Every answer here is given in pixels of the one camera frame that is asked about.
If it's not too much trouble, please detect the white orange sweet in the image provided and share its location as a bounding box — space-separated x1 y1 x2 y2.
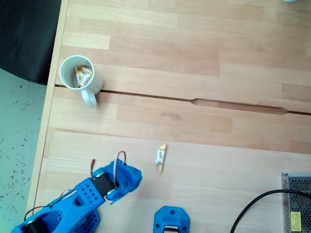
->
155 144 168 172

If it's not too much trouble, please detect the white printed mug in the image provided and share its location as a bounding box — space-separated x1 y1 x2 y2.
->
59 55 105 109

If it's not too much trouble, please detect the light wooden base board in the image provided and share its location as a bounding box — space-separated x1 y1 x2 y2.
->
38 131 311 233

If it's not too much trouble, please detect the perforated metal power supply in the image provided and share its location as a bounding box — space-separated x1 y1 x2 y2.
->
281 172 311 233

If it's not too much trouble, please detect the black seat cushion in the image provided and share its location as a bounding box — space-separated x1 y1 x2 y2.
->
0 0 63 86

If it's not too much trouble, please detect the arm servo wire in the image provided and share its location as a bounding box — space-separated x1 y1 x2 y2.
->
24 150 128 220

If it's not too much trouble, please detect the blue post base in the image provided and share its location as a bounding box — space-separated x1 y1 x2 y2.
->
154 206 190 233

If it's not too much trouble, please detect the thick black power cable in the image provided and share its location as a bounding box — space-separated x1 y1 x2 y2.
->
229 189 311 233

